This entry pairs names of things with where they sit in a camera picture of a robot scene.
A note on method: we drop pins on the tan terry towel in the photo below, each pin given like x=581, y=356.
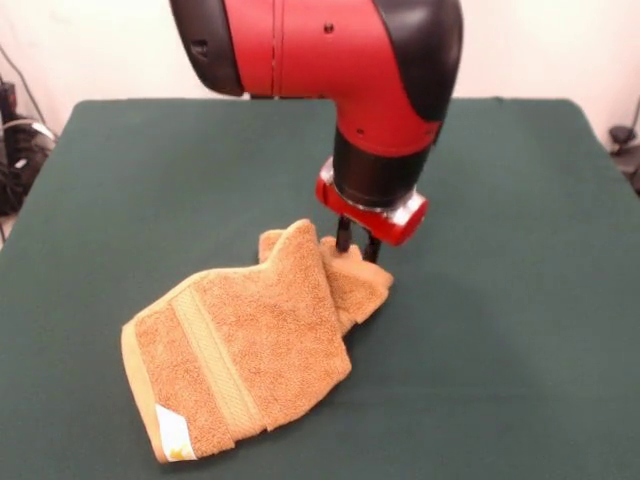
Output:
x=240, y=340

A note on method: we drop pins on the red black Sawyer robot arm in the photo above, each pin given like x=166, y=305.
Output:
x=310, y=50

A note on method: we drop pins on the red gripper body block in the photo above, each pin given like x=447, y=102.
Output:
x=380, y=227

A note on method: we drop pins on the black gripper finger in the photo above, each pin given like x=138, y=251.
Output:
x=373, y=247
x=345, y=235

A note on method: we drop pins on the dark green table cloth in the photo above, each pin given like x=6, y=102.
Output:
x=500, y=325

